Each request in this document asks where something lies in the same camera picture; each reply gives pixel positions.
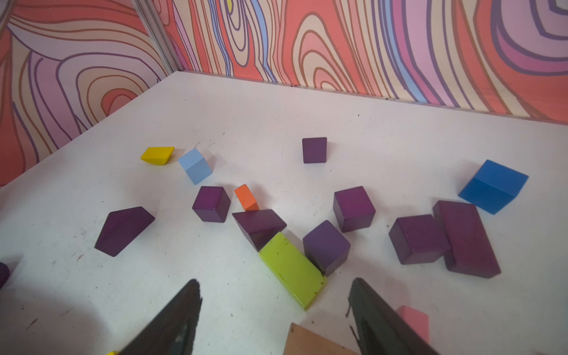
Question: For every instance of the purple cube brick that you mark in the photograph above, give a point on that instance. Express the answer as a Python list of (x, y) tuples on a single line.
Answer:
[(314, 150), (212, 204)]

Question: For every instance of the yellow wedge brick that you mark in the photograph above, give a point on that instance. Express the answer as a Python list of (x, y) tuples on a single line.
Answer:
[(157, 155)]

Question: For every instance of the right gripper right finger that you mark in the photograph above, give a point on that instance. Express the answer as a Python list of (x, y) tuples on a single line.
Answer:
[(380, 329)]

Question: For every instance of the light blue cube brick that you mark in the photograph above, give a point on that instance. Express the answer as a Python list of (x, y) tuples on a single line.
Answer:
[(195, 166)]

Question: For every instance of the lime green long brick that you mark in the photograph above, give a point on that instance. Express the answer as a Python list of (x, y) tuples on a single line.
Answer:
[(302, 279)]

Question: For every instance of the purple flat brick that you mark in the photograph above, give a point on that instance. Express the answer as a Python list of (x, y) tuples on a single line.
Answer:
[(471, 251)]

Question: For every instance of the purple cube brick far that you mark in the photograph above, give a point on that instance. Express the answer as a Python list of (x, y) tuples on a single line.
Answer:
[(314, 150)]

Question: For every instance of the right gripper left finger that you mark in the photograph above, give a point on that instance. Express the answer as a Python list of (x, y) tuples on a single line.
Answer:
[(173, 330)]

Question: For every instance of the purple triangular prism brick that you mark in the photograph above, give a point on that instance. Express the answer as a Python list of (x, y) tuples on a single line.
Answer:
[(121, 228)]

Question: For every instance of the natural wood block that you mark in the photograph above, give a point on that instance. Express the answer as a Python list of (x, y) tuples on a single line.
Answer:
[(301, 341)]

